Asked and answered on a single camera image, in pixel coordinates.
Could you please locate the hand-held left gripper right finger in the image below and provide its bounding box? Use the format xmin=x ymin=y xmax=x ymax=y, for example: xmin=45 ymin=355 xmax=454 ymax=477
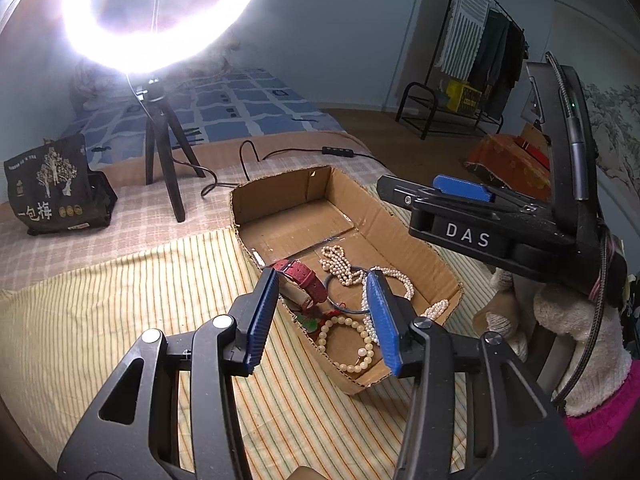
xmin=365 ymin=269 xmax=586 ymax=480

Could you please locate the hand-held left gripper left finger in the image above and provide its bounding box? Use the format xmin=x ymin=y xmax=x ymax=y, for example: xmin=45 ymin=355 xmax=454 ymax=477
xmin=56 ymin=266 xmax=281 ymax=480

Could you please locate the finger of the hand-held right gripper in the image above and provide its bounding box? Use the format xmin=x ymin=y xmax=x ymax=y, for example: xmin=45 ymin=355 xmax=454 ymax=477
xmin=376 ymin=174 xmax=556 ymax=228
xmin=433 ymin=174 xmax=541 ymax=211

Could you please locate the beige bead bracelet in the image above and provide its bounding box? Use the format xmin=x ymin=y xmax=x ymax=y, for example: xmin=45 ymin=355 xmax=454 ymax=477
xmin=316 ymin=312 xmax=376 ymax=375

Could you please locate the thick twisted pearl necklace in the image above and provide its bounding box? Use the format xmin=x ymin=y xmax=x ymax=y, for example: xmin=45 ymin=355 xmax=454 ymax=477
xmin=360 ymin=267 xmax=451 ymax=346

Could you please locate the red green bead pendant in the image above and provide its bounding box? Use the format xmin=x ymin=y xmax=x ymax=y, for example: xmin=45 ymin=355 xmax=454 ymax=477
xmin=294 ymin=309 xmax=346 ymax=335

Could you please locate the red strap watch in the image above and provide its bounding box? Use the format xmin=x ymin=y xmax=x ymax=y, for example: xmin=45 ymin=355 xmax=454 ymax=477
xmin=270 ymin=259 xmax=328 ymax=311

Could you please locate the blue bangle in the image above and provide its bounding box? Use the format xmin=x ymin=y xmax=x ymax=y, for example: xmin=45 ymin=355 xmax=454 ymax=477
xmin=324 ymin=266 xmax=373 ymax=316

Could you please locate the thin pearl necklace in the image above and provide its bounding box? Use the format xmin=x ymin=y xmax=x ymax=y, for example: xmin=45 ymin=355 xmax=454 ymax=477
xmin=319 ymin=245 xmax=366 ymax=288

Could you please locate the person's right forearm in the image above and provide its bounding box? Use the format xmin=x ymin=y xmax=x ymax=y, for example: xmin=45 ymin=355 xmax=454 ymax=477
xmin=565 ymin=355 xmax=640 ymax=461

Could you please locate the person's right hand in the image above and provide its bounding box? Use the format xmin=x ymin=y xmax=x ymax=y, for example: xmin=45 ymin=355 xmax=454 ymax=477
xmin=472 ymin=267 xmax=633 ymax=418

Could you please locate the orange cloth covered box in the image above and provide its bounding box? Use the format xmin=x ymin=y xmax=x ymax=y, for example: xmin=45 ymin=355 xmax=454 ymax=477
xmin=465 ymin=134 xmax=553 ymax=201

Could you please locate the cardboard and red box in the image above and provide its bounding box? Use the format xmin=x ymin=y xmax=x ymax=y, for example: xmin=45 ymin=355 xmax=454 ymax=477
xmin=515 ymin=122 xmax=551 ymax=166

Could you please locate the yellow crate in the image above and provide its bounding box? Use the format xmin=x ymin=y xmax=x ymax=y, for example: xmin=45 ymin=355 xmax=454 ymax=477
xmin=444 ymin=79 xmax=483 ymax=113

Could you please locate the black clothes rack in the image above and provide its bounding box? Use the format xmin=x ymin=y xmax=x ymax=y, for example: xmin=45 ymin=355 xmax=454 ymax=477
xmin=395 ymin=0 xmax=528 ymax=141

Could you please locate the black garment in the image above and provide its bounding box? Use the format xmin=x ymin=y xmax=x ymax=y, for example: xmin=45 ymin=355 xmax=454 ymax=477
xmin=487 ymin=22 xmax=526 ymax=118

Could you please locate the yellow striped cloth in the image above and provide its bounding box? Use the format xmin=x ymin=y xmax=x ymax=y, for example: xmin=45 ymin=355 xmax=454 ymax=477
xmin=0 ymin=227 xmax=501 ymax=480

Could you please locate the dark green garment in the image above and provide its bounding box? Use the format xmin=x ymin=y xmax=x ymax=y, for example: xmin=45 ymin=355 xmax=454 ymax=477
xmin=470 ymin=7 xmax=511 ymax=93

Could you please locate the white striped towel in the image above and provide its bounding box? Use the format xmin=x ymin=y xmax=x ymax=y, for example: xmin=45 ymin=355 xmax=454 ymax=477
xmin=440 ymin=0 xmax=491 ymax=81

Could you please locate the black tripod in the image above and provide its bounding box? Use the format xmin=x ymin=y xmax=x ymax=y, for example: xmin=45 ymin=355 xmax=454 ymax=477
xmin=131 ymin=76 xmax=207 ymax=223

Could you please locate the pink checkered cloth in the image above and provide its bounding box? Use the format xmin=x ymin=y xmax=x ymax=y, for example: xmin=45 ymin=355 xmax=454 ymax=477
xmin=0 ymin=157 xmax=391 ymax=293

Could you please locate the blue patterned blanket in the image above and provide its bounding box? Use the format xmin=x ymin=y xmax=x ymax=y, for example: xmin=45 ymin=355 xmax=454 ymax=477
xmin=60 ymin=67 xmax=341 ymax=171

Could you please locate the black printed bag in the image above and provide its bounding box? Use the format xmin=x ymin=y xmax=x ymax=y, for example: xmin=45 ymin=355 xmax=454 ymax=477
xmin=4 ymin=133 xmax=118 ymax=236

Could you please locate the dark patterned pillow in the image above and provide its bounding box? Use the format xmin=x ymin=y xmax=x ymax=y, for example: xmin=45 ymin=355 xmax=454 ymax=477
xmin=67 ymin=57 xmax=132 ymax=112

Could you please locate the black cable with switch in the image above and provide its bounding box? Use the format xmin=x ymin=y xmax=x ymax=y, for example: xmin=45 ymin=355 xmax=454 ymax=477
xmin=201 ymin=140 xmax=386 ymax=198

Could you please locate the black braided cable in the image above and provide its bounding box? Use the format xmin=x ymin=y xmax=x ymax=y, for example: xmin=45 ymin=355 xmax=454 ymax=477
xmin=545 ymin=51 xmax=618 ymax=403

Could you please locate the landscape wall poster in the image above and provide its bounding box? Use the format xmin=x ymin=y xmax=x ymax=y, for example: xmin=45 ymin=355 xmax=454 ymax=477
xmin=585 ymin=85 xmax=640 ymax=201

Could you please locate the white ring light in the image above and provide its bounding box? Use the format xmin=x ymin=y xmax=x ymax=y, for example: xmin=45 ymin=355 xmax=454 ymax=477
xmin=60 ymin=0 xmax=268 ymax=75

